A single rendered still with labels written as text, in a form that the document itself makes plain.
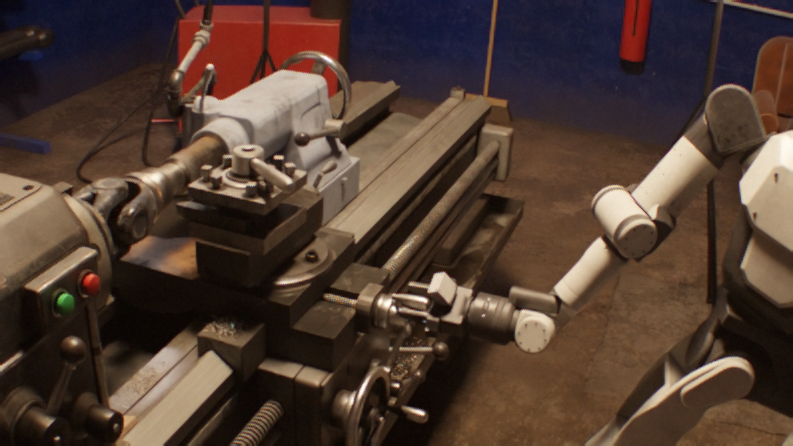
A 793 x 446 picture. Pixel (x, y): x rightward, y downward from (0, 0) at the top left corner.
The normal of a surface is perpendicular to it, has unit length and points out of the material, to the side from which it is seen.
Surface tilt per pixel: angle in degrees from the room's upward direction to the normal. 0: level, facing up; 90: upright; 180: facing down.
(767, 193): 83
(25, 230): 45
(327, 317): 0
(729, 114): 69
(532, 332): 73
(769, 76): 90
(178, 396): 36
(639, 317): 0
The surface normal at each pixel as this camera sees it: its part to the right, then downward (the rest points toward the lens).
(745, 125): -0.41, 0.00
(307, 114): 0.93, -0.03
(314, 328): 0.07, -0.90
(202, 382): 0.61, -0.61
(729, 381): -0.22, 0.40
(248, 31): 0.01, 0.43
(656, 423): -0.33, 0.72
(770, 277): -0.61, 0.18
